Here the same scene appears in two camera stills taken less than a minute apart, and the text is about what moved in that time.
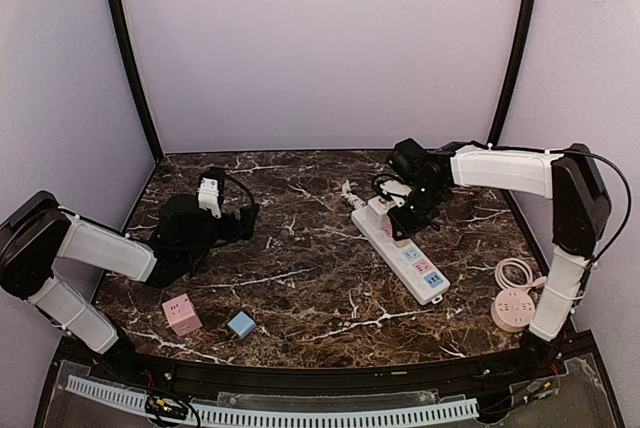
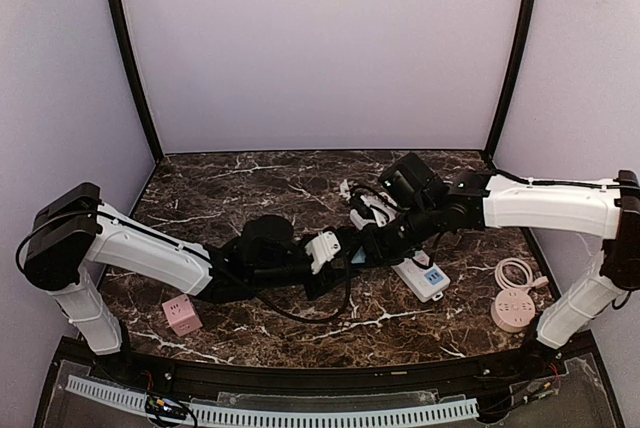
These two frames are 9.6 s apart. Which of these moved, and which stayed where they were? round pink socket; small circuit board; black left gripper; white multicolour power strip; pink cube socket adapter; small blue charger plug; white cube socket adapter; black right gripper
Moved: white cube socket adapter; black right gripper; small blue charger plug; black left gripper
Stayed: round pink socket; pink cube socket adapter; white multicolour power strip; small circuit board
